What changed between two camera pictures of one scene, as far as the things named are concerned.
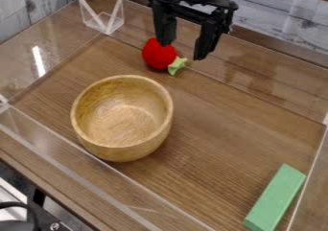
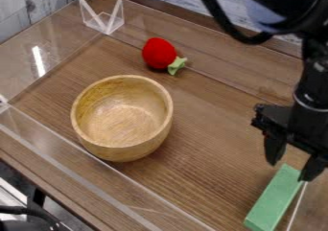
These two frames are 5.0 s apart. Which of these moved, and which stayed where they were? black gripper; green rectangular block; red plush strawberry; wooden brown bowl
Moved: black gripper
Stayed: green rectangular block; wooden brown bowl; red plush strawberry
